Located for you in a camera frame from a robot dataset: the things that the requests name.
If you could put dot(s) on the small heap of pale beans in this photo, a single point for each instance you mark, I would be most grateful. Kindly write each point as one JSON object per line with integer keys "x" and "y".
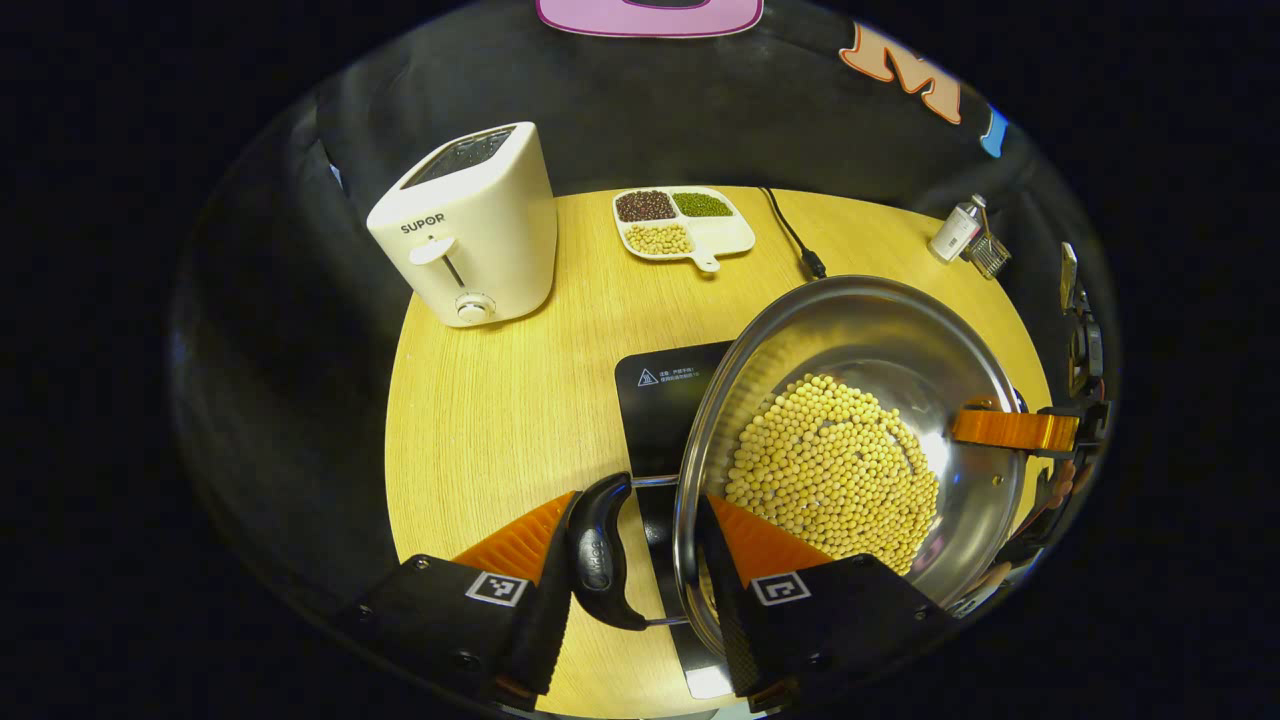
{"x": 658, "y": 239}

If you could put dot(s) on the pile of yellow soybeans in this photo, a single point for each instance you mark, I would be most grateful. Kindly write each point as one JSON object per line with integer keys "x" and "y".
{"x": 830, "y": 480}

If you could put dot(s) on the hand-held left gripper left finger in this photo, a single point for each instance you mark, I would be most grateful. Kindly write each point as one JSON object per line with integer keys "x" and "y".
{"x": 450, "y": 620}

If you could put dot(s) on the white bottle with red label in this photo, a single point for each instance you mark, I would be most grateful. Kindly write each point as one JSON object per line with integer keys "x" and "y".
{"x": 955, "y": 232}

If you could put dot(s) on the white divided bean dish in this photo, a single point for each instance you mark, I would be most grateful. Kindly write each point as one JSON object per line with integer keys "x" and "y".
{"x": 725, "y": 235}

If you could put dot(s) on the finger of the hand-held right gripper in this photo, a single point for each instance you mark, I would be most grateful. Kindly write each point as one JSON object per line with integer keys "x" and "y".
{"x": 1010, "y": 430}

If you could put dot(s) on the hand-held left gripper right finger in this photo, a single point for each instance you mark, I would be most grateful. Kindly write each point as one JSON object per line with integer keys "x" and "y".
{"x": 840, "y": 620}

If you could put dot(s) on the heap of green beans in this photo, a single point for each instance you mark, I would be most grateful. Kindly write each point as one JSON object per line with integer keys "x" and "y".
{"x": 701, "y": 204}

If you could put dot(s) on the black induction cooktop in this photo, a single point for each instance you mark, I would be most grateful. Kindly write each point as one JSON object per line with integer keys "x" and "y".
{"x": 665, "y": 420}

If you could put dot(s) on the white toaster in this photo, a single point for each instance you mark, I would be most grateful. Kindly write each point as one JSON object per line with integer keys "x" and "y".
{"x": 480, "y": 230}

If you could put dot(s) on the heap of red beans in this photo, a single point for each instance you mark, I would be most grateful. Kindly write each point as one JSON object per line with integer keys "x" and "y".
{"x": 645, "y": 206}

